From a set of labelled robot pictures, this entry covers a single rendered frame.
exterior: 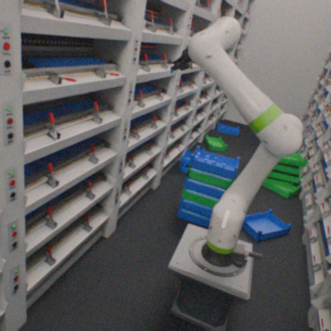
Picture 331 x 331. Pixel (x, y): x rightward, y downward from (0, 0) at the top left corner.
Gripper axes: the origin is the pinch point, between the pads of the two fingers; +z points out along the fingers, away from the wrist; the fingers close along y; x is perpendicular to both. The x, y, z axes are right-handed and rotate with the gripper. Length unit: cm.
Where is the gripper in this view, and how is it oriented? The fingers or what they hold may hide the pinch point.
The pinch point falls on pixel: (176, 64)
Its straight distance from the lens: 148.0
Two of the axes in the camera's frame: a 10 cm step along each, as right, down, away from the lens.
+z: -4.9, 0.4, 8.7
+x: -8.4, -2.8, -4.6
